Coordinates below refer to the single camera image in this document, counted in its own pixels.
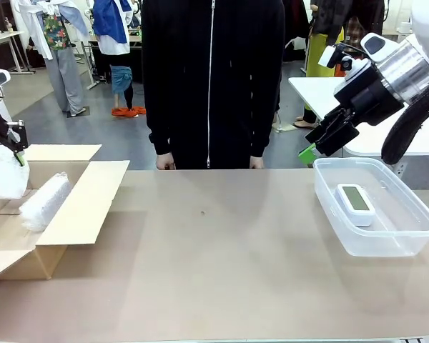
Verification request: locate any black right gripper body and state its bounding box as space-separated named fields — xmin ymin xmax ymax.
xmin=332 ymin=64 xmax=405 ymax=126

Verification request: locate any slim bubble-wrapped clock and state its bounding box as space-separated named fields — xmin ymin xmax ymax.
xmin=0 ymin=144 xmax=31 ymax=201

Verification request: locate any white digital clock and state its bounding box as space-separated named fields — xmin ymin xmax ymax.
xmin=335 ymin=182 xmax=377 ymax=227

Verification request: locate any bulky bubble-wrapped clock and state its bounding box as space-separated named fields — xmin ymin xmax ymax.
xmin=18 ymin=171 xmax=72 ymax=233

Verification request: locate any person's right forearm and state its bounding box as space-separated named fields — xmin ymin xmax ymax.
xmin=145 ymin=114 xmax=175 ymax=157

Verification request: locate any person's left forearm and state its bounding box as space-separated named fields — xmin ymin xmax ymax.
xmin=249 ymin=114 xmax=278 ymax=159

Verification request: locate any person's right hand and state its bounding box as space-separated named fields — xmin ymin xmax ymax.
xmin=155 ymin=154 xmax=177 ymax=171

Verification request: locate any mannequin with plaid shirt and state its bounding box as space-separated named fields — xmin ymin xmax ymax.
xmin=342 ymin=0 xmax=385 ymax=46

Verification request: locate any mannequin with floral shirt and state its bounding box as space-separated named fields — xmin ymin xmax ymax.
xmin=12 ymin=0 xmax=90 ymax=117

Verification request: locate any mannequin with yellow apron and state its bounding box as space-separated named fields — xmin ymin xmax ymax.
xmin=292 ymin=0 xmax=346 ymax=129

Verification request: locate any white desk with bottle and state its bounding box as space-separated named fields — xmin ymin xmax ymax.
xmin=0 ymin=30 xmax=35 ymax=76

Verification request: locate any brown cardboard box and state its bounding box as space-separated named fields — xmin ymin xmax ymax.
xmin=0 ymin=144 xmax=131 ymax=283

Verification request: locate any orange cloth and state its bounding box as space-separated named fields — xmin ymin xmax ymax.
xmin=111 ymin=105 xmax=147 ymax=118

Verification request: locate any clear plastic container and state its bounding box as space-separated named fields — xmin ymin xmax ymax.
xmin=312 ymin=156 xmax=429 ymax=258

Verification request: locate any person in black hoodie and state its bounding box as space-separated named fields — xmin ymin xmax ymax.
xmin=141 ymin=0 xmax=285 ymax=170

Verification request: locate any mannequin with blue jacket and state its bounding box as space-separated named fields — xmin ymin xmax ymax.
xmin=92 ymin=0 xmax=144 ymax=111

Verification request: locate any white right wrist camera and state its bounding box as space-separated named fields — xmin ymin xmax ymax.
xmin=317 ymin=42 xmax=371 ymax=81

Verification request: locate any black braided cable sleeve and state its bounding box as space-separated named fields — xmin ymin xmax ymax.
xmin=380 ymin=73 xmax=429 ymax=166

